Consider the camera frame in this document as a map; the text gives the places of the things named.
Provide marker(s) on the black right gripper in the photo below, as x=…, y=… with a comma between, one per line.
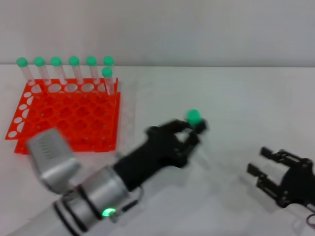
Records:
x=299, y=182

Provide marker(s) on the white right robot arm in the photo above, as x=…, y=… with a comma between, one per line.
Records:
x=300, y=220

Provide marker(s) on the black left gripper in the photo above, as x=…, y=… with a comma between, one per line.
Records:
x=152, y=152

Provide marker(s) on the clear test tube green cap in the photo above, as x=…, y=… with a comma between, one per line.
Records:
x=39, y=61
x=193, y=117
x=22, y=62
x=107, y=71
x=91, y=60
x=108, y=60
x=56, y=61
x=73, y=60

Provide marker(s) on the orange-red test tube rack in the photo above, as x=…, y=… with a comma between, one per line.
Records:
x=73, y=115

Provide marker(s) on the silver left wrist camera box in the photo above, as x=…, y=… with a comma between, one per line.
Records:
x=53, y=155

